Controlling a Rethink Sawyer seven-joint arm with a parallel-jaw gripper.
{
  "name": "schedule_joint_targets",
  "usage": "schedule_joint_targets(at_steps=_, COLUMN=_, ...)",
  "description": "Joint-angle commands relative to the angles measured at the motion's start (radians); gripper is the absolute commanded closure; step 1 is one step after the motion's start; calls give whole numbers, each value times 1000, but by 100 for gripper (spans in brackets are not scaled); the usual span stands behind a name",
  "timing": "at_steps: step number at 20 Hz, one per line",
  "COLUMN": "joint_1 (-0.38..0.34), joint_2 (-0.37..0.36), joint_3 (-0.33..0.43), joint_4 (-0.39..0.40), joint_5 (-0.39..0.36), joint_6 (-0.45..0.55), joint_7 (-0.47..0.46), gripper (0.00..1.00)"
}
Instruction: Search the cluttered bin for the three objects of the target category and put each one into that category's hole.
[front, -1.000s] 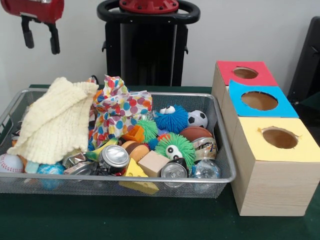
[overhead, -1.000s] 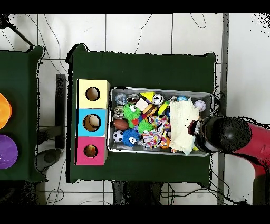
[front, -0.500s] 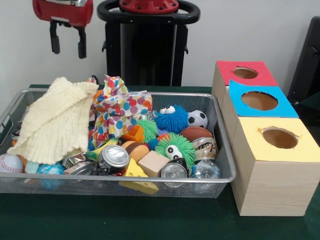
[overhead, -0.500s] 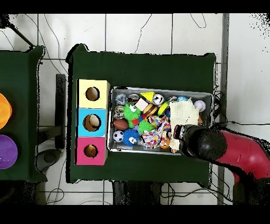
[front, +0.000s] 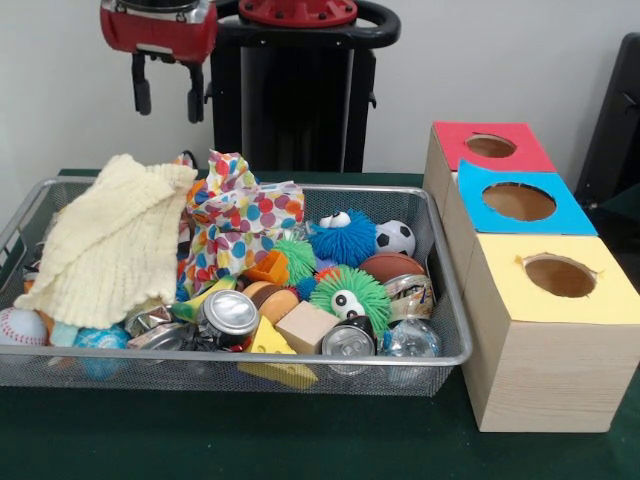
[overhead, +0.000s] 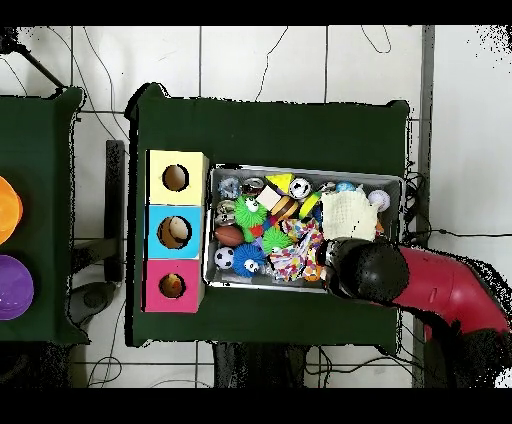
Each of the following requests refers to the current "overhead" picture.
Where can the green spiky ball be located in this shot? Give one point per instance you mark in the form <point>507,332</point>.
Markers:
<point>250,212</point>
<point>278,238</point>

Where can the blue spiky ball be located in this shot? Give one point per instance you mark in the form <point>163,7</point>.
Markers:
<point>249,261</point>

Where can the cream yellow waffle cloth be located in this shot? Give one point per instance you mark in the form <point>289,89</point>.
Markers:
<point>350,214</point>

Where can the yellow plush duck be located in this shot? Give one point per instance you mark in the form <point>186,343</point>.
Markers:
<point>172,286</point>

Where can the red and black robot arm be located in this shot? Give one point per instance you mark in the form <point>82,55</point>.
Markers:
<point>432,284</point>

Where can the wooden box with three holes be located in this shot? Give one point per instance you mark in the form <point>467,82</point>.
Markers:
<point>178,204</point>

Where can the wooden cube block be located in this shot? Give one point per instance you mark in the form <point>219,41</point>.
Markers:
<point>268,198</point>

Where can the brown toy football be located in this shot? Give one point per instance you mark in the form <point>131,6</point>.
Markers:
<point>230,236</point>

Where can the yellow plastic block toy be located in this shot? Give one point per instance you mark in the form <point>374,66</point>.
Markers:
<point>280,182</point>

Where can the silver metal can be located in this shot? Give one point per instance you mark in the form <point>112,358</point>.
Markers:
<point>300,188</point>

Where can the small black white soccer ball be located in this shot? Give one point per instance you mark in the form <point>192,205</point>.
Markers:
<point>225,258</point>

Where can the dark green table cloth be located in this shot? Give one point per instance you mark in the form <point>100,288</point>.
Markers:
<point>272,128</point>
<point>40,160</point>

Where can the white baseball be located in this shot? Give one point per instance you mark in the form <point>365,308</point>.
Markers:
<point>379,200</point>

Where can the orange plate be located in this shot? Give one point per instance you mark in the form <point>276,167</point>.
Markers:
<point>8,210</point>

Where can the purple plate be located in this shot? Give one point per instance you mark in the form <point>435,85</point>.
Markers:
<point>12,288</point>

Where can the black tripod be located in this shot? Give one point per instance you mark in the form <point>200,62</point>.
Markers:
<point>6,40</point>

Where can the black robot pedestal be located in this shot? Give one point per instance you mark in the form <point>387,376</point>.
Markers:
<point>264,368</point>

